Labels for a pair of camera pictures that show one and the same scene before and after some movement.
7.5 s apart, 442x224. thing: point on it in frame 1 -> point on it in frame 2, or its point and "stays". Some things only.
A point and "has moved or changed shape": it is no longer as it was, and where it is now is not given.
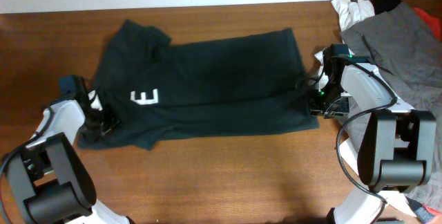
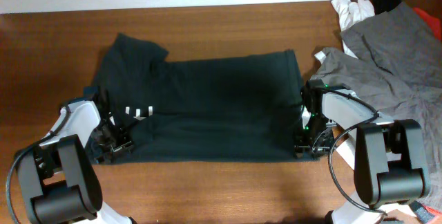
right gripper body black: x=329 y=101 -> x=318 y=137
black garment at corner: x=385 y=1 stays
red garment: x=434 y=23 stays
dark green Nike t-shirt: x=159 y=90 has moved or changed shape
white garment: x=351 y=13 stays
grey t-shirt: x=406 y=48 stays
